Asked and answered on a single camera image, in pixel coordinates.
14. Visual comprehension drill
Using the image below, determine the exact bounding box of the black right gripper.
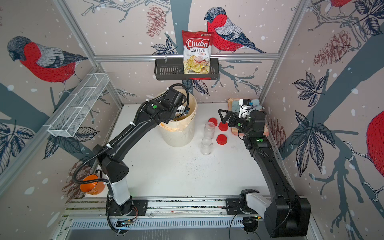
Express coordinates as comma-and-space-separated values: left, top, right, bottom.
218, 110, 253, 138

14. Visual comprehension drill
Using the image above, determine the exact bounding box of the red jar lid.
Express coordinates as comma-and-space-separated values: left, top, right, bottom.
209, 118, 218, 127
218, 123, 229, 132
216, 134, 228, 146

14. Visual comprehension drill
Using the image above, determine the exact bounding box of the glass jar with tea leaves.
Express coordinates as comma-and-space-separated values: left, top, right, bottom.
204, 122, 215, 139

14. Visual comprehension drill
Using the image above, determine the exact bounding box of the red-lidded glass jar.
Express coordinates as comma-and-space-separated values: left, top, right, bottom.
201, 137, 213, 156

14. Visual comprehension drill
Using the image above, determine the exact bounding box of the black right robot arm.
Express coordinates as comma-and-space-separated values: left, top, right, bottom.
218, 109, 312, 238

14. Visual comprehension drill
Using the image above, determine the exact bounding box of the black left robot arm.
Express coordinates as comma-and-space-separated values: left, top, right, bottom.
94, 84, 190, 216

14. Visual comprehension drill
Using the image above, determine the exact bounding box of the teal folded cloth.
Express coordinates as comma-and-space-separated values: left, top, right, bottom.
231, 100, 262, 113

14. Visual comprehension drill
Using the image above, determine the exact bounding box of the pink plastic tray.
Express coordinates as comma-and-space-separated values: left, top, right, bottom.
228, 98, 270, 137

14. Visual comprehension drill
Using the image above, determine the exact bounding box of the yellowish bin liner bag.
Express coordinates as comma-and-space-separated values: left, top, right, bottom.
159, 93, 198, 132

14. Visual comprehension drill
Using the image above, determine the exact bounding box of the cream waste bin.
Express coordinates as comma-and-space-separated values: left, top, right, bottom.
158, 89, 198, 148

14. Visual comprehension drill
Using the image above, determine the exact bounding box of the Chuba cassava chips bag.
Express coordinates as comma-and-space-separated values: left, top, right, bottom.
182, 31, 213, 74

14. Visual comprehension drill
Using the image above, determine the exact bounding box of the orange cup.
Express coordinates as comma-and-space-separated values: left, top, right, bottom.
80, 170, 106, 195

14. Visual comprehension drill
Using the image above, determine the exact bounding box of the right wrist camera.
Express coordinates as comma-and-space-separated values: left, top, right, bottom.
239, 99, 255, 119

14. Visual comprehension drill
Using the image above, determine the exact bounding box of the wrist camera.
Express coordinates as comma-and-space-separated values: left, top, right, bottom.
176, 106, 188, 116
239, 99, 255, 119

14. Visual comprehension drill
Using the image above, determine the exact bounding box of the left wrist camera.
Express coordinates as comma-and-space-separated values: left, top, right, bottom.
176, 106, 188, 116

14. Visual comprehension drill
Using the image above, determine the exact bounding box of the black wall basket shelf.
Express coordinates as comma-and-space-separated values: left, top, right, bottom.
154, 58, 220, 81

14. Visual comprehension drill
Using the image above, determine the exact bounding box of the black corrugated cable conduit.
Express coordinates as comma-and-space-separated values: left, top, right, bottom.
71, 83, 190, 185

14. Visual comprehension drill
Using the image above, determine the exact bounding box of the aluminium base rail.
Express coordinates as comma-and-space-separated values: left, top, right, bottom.
56, 196, 313, 232

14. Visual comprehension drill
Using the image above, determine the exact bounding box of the white wire mesh basket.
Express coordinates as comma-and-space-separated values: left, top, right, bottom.
48, 73, 110, 137

